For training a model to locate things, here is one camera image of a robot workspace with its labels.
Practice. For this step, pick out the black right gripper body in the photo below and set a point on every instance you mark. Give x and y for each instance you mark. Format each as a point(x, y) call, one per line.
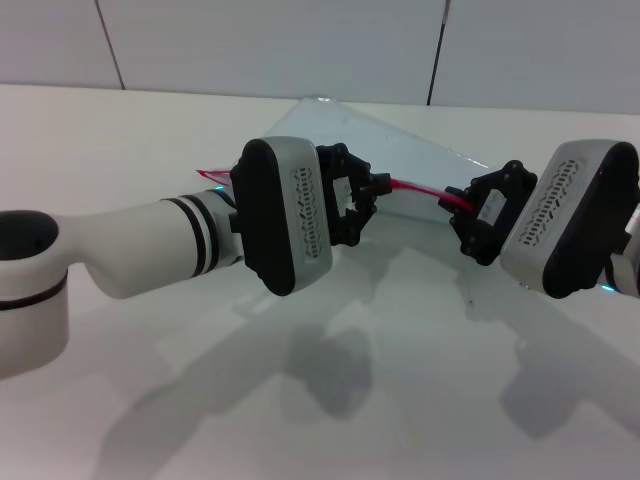
point(500, 210)

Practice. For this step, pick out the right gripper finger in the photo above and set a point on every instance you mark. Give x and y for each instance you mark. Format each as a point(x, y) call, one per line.
point(459, 192)
point(452, 205)

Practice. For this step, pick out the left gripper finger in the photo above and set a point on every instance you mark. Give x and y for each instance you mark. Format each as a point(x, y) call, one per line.
point(381, 180)
point(372, 196)

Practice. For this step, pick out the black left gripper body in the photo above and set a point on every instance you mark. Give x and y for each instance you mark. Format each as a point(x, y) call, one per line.
point(352, 165)

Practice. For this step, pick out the clear red-zip document bag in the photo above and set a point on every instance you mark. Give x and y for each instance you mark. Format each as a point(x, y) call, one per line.
point(400, 160)

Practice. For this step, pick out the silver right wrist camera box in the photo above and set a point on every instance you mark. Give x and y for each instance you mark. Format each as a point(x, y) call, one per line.
point(570, 220)

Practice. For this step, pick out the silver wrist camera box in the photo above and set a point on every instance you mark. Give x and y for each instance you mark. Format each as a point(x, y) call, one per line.
point(270, 215)
point(570, 220)

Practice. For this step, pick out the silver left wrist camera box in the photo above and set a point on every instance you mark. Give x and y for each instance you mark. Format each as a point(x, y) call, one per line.
point(270, 215)

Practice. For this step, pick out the black wall strip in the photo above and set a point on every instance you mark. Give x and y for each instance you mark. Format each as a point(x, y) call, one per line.
point(436, 60)

